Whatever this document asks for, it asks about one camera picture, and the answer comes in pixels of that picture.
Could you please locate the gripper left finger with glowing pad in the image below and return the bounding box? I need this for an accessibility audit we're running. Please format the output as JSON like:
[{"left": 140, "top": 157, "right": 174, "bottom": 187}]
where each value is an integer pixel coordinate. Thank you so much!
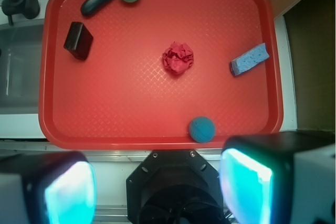
[{"left": 1, "top": 151, "right": 97, "bottom": 223}]

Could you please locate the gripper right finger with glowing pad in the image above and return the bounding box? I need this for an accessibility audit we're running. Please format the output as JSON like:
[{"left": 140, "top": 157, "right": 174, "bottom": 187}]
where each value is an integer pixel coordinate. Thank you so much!
[{"left": 219, "top": 131, "right": 335, "bottom": 223}]

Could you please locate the black box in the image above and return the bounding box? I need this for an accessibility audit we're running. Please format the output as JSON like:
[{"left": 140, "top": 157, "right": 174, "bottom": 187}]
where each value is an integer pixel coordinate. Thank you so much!
[{"left": 64, "top": 22, "right": 93, "bottom": 61}]

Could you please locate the blue textured ball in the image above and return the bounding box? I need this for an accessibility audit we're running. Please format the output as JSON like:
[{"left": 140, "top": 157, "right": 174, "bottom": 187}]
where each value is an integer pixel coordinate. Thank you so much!
[{"left": 188, "top": 116, "right": 216, "bottom": 143}]

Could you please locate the blue sponge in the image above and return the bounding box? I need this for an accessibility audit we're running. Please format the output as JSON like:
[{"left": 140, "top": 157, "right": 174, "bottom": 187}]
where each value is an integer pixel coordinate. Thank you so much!
[{"left": 230, "top": 43, "right": 269, "bottom": 76}]

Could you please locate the steel sink basin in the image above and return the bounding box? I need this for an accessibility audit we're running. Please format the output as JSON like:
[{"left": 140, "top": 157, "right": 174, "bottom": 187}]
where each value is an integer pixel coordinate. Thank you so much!
[{"left": 1, "top": 24, "right": 43, "bottom": 114}]

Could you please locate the red plastic tray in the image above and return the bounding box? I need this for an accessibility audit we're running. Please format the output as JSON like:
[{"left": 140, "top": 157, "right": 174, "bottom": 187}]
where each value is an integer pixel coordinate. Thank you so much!
[{"left": 38, "top": 0, "right": 283, "bottom": 150}]

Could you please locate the crumpled red paper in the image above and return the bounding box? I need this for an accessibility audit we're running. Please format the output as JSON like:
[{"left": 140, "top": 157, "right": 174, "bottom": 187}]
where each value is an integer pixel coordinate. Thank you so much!
[{"left": 162, "top": 42, "right": 194, "bottom": 75}]

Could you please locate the black faucet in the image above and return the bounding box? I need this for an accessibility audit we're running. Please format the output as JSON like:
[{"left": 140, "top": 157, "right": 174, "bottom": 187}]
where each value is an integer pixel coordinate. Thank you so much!
[{"left": 1, "top": 0, "right": 40, "bottom": 26}]

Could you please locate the black oval stone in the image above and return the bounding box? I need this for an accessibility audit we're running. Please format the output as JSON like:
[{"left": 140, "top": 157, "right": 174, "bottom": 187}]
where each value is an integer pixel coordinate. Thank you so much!
[{"left": 80, "top": 0, "right": 112, "bottom": 17}]

